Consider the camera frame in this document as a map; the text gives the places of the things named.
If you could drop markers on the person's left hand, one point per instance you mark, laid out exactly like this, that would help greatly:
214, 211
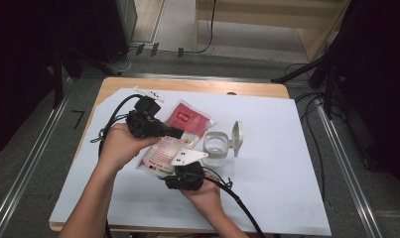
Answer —
119, 148

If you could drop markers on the black stand legs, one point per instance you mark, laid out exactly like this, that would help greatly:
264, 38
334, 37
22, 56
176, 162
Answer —
306, 67

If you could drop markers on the white lidded container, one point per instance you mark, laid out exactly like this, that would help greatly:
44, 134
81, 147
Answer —
217, 147

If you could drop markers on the white paper sheet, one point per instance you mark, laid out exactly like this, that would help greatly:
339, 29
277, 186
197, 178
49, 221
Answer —
280, 148

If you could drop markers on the light wooden furniture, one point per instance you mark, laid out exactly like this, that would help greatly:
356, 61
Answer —
270, 20

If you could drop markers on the person's right hand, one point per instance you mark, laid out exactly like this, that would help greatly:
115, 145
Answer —
204, 198

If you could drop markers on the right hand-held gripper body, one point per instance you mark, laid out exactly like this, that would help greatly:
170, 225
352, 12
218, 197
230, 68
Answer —
189, 177

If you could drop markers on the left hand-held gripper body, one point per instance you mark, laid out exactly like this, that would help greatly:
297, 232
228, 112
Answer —
143, 122

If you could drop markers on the black cabinet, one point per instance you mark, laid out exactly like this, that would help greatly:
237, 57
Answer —
101, 29

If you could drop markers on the metal floor rail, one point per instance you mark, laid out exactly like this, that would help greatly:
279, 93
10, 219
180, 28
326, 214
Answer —
25, 172
351, 178

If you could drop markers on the red and white pouch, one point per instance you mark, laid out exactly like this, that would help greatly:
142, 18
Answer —
187, 122

